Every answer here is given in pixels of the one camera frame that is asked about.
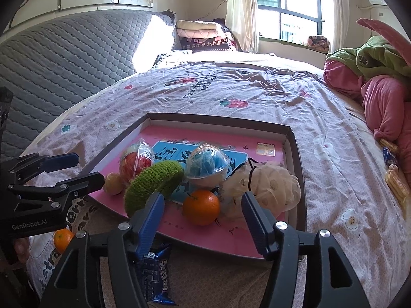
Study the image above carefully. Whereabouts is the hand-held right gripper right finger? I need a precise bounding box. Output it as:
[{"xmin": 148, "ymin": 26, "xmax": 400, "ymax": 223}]
[{"xmin": 241, "ymin": 192, "xmax": 373, "ymax": 308}]

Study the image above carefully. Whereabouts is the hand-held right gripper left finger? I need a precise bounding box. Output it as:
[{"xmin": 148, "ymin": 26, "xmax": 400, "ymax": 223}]
[{"xmin": 39, "ymin": 192, "xmax": 166, "ymax": 308}]

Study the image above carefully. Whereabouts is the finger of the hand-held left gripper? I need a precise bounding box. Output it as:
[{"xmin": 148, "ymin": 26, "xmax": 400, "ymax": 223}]
[
  {"xmin": 7, "ymin": 171, "xmax": 106, "ymax": 211},
  {"xmin": 9, "ymin": 153, "xmax": 80, "ymax": 184}
]

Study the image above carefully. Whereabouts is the yellowish round fruit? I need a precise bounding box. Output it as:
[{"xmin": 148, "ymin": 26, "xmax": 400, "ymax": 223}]
[{"xmin": 105, "ymin": 172, "xmax": 126, "ymax": 196}]

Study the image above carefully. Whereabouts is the orange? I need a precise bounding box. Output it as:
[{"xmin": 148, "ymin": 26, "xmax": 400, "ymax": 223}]
[
  {"xmin": 53, "ymin": 229, "xmax": 75, "ymax": 254},
  {"xmin": 183, "ymin": 190, "xmax": 221, "ymax": 226}
]

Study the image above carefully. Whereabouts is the cream drawstring pouch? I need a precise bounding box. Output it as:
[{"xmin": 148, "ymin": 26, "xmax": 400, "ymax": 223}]
[{"xmin": 221, "ymin": 158, "xmax": 301, "ymax": 215}]

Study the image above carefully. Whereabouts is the blue snack packet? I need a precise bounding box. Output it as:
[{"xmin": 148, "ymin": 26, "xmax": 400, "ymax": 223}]
[{"xmin": 136, "ymin": 242, "xmax": 179, "ymax": 307}]

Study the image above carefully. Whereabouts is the green knitted ring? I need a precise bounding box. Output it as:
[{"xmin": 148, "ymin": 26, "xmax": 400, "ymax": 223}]
[{"xmin": 124, "ymin": 160, "xmax": 184, "ymax": 217}]

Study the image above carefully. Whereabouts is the brown shallow cardboard box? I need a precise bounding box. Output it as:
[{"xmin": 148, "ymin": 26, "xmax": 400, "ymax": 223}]
[{"xmin": 87, "ymin": 112, "xmax": 307, "ymax": 259}]

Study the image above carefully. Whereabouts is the person's left hand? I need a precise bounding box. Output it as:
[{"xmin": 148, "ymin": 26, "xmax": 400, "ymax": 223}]
[{"xmin": 13, "ymin": 236, "xmax": 31, "ymax": 264}]

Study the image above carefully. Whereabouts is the red ball in plastic wrap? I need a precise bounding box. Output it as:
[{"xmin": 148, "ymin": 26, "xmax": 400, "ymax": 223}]
[{"xmin": 119, "ymin": 139, "xmax": 155, "ymax": 185}]

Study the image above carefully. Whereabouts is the blue ball in plastic wrap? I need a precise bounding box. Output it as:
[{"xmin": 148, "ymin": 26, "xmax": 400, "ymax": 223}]
[{"xmin": 185, "ymin": 144, "xmax": 230, "ymax": 189}]

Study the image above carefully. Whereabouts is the grey quilted headboard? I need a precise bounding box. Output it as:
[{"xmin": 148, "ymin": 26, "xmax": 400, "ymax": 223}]
[{"xmin": 0, "ymin": 10, "xmax": 177, "ymax": 161}]

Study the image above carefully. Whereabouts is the strawberry printed bed sheet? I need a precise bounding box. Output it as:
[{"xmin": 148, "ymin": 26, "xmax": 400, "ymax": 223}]
[{"xmin": 19, "ymin": 51, "xmax": 411, "ymax": 308}]

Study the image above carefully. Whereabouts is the long yellow wafer packet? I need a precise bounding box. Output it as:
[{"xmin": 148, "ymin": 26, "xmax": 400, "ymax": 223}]
[{"xmin": 385, "ymin": 163, "xmax": 411, "ymax": 204}]

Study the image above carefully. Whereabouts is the small blue candy packet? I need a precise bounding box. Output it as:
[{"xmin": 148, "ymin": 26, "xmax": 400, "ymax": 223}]
[{"xmin": 382, "ymin": 148, "xmax": 399, "ymax": 169}]

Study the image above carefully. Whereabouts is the small yellow biscuit packet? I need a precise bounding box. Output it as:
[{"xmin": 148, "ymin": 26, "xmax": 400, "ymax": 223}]
[{"xmin": 379, "ymin": 138, "xmax": 399, "ymax": 155}]

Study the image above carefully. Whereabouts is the dark patterned folded blanket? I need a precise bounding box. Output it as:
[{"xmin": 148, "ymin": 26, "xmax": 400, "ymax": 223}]
[{"xmin": 178, "ymin": 35, "xmax": 238, "ymax": 52}]

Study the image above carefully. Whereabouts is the pink folded blanket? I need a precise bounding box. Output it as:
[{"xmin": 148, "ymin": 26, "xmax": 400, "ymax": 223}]
[{"xmin": 176, "ymin": 27, "xmax": 232, "ymax": 40}]

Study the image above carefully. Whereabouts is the cream folded blanket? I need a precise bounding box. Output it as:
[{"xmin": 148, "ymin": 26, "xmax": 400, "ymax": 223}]
[{"xmin": 176, "ymin": 20, "xmax": 222, "ymax": 31}]

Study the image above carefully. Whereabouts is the patterned cloth bundle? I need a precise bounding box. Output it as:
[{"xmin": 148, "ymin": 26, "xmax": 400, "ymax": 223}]
[{"xmin": 307, "ymin": 35, "xmax": 330, "ymax": 52}]

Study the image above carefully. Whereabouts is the green garment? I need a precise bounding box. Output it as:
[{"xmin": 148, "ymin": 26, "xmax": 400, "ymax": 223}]
[{"xmin": 326, "ymin": 35, "xmax": 411, "ymax": 79}]

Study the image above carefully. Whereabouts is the cream curtain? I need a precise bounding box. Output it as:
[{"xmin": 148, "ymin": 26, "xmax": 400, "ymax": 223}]
[
  {"xmin": 225, "ymin": 0, "xmax": 260, "ymax": 53},
  {"xmin": 328, "ymin": 0, "xmax": 350, "ymax": 53}
]

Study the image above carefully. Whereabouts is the window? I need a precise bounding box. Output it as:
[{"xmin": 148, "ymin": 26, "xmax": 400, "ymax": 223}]
[{"xmin": 255, "ymin": 0, "xmax": 341, "ymax": 44}]

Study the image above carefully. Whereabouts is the pink flat cushion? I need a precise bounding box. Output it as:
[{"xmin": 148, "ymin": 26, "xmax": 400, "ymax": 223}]
[{"xmin": 356, "ymin": 17, "xmax": 411, "ymax": 71}]

